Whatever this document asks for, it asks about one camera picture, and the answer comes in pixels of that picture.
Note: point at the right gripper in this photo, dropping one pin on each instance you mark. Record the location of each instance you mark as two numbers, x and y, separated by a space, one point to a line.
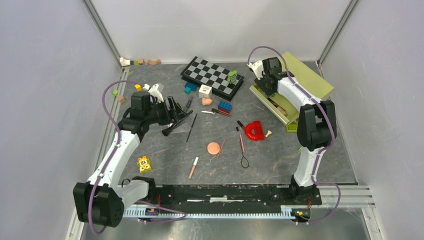
259 81

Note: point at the green toy figure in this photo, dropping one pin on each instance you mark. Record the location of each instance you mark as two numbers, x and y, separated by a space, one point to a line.
232 77

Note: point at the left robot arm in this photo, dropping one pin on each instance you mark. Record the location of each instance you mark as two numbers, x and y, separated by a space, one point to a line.
99 200

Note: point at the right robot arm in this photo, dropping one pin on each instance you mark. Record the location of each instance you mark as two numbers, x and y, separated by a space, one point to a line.
317 127

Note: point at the blue red toy brick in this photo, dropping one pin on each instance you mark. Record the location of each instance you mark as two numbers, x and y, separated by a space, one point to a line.
225 107

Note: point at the yellow number toy block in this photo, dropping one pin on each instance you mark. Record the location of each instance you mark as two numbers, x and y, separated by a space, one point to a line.
144 164

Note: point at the dark red lip gloss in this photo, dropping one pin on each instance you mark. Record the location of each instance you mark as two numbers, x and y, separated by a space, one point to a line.
221 112

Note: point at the thin pink lip pencil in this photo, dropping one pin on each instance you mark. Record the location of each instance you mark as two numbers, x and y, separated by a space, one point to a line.
221 148

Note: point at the foundation bottle with grey cap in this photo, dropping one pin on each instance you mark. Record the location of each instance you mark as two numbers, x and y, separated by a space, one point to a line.
281 110

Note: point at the brown lip gloss tube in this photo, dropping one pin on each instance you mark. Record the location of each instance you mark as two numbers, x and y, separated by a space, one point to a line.
273 102

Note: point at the white cube box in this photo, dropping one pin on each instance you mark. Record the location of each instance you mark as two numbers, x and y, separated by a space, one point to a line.
205 91

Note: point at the small silver white tube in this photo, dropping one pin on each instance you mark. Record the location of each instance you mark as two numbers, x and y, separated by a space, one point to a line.
208 112

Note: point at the grey concealer stick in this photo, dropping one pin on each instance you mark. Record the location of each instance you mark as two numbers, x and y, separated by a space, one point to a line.
188 104

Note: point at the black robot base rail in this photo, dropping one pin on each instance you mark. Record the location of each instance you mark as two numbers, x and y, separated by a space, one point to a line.
230 198

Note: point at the large black powder brush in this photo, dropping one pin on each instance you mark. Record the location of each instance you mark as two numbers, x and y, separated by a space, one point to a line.
173 126

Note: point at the red toy magnet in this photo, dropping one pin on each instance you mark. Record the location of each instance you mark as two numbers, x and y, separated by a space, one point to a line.
254 131

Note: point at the lime green toy brick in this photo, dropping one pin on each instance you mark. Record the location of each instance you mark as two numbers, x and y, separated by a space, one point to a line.
292 128

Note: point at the white chess pawn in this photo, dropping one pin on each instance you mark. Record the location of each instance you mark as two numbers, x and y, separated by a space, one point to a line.
268 133

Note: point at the small yellow cube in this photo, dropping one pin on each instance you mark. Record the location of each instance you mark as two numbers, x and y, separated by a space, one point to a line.
138 87

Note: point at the clear plastic wrapper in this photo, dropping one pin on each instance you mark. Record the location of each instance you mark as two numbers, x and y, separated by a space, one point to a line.
182 128

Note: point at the small wooden cube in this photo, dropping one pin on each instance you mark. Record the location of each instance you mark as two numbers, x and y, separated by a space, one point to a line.
121 99

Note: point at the black wire loop tool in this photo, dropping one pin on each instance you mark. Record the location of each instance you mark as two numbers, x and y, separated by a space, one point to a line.
244 161

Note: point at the green drawer cabinet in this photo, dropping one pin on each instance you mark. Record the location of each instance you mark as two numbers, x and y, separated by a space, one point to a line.
308 78

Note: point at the round peach powder puff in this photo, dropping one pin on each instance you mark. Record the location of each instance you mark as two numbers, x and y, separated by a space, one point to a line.
213 148

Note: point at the wooden blocks in corner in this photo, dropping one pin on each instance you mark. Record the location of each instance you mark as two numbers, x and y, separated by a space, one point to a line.
127 62

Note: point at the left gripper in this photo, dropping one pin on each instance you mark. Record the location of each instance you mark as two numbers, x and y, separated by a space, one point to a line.
171 116

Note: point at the black white chessboard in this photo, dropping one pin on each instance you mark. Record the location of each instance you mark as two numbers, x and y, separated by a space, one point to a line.
202 72

